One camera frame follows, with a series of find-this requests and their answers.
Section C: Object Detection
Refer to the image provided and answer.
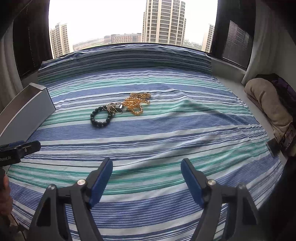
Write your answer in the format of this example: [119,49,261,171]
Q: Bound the black bead bracelet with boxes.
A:
[90,105,113,128]

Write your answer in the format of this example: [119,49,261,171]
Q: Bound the amber bead necklace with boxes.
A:
[122,96,151,116]

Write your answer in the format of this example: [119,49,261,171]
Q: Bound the person's left hand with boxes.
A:
[1,168,13,216]

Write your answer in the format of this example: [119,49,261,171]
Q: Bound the long white cardboard box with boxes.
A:
[1,83,56,145]

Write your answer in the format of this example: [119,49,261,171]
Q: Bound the white left curtain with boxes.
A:
[0,23,23,111]

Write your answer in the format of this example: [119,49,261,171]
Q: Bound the white curtain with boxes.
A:
[0,23,23,111]
[241,1,295,88]

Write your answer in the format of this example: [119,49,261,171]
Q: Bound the dark phone at bed edge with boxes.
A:
[266,138,280,157]

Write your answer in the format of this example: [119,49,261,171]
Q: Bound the striped blue pillow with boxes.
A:
[38,43,213,85]

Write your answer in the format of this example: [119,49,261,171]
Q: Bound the striped blue green bedsheet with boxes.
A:
[8,69,283,240]

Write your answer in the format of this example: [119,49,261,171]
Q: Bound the white right curtain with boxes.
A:
[241,1,295,88]

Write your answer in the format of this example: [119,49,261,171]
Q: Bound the gold chain with pendant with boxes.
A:
[102,101,125,115]

